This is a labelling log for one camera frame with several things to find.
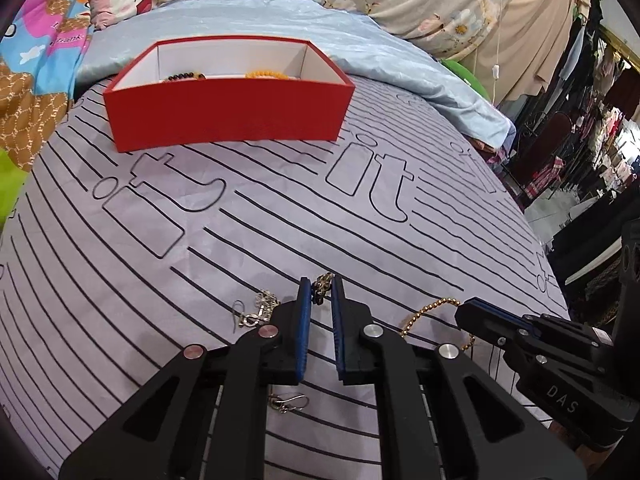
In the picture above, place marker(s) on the silver snowflake earring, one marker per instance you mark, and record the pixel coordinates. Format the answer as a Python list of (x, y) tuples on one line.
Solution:
[(260, 306)]

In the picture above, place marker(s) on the grey striped bedsheet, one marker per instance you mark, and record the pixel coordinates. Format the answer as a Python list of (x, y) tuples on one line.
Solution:
[(150, 260)]

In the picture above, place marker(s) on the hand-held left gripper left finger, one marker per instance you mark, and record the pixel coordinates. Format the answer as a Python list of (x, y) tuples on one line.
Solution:
[(302, 332)]

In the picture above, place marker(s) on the red cardboard box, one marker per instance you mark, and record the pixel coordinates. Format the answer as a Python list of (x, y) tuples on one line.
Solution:
[(225, 115)]

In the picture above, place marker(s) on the red plaid cloth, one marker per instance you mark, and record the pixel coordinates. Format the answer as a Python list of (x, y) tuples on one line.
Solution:
[(542, 180)]

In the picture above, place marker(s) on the hanging clothes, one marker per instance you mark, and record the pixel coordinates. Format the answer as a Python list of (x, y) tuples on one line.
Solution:
[(605, 110)]

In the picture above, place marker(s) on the cartoon monkey blanket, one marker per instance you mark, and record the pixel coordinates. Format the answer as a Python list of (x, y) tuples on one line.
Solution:
[(35, 60)]

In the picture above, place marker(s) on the dark red chair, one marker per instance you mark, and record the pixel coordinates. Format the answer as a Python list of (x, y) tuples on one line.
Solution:
[(547, 145)]

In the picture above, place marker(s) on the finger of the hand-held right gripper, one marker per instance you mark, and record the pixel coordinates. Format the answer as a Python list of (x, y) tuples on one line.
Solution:
[(485, 322)]

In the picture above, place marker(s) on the light blue blanket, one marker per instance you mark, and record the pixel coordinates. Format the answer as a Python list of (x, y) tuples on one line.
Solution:
[(350, 35)]

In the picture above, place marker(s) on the beige curtain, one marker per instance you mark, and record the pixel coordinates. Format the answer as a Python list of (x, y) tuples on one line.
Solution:
[(540, 25)]

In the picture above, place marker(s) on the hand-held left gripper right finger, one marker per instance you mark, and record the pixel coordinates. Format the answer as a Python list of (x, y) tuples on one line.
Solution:
[(340, 332)]

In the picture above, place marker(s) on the silver drop earring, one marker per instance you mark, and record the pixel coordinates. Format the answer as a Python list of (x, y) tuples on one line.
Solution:
[(286, 402)]

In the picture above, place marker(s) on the silver hook earring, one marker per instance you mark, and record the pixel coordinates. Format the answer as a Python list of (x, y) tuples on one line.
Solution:
[(236, 310)]

